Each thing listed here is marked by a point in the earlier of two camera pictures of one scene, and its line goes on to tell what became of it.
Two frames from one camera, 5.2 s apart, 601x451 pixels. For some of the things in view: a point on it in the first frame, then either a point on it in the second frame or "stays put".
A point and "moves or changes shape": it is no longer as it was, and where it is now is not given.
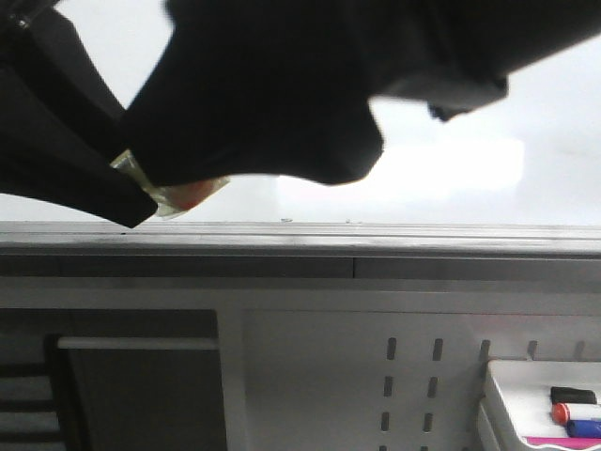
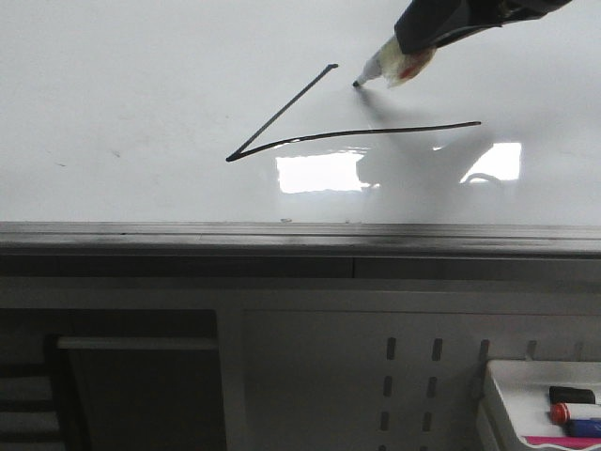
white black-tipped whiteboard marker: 171,200 moves or changes shape
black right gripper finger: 193,118 → 425,24
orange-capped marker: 562,412 stays put
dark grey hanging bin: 138,392 stays put
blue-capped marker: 584,428 stays put
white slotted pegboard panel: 355,380 stays put
